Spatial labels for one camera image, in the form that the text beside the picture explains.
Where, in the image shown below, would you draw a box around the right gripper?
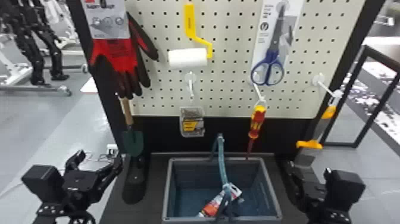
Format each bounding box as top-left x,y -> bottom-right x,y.
282,160 -> 327,214

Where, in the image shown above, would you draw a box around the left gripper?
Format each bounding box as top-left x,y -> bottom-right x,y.
61,150 -> 124,203

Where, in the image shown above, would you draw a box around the white power strip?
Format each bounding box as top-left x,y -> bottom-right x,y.
105,143 -> 120,156

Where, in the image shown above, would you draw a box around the yellow grey hand saw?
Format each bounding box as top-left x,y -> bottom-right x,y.
295,104 -> 339,167

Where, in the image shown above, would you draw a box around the green trowel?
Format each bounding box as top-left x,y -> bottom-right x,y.
120,97 -> 145,157

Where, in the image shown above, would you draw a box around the red yellow screwdriver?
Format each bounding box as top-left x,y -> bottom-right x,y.
245,104 -> 268,160

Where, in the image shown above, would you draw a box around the red white tube packet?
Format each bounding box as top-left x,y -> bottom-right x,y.
196,182 -> 243,219

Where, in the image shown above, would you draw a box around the blue basket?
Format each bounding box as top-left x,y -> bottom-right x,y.
161,133 -> 283,224

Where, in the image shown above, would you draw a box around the clear screw box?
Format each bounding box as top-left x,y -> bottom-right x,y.
179,106 -> 207,138

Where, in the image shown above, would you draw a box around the black side table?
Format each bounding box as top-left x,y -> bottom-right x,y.
321,36 -> 400,158

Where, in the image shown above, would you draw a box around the red black gloves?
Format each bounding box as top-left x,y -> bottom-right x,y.
82,0 -> 160,100

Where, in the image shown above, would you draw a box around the white pegboard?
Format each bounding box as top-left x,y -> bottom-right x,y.
66,0 -> 387,205

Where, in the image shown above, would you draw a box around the blue scissors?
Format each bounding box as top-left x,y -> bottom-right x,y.
249,0 -> 305,87

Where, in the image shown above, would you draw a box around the yellow white paint roller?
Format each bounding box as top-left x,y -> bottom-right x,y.
167,3 -> 214,70

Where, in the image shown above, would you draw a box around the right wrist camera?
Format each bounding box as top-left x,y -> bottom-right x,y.
323,167 -> 366,212

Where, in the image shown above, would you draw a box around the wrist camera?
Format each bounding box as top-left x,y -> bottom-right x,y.
323,167 -> 366,212
20,164 -> 65,203

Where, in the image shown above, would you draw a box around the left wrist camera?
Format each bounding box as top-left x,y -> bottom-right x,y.
20,164 -> 65,203

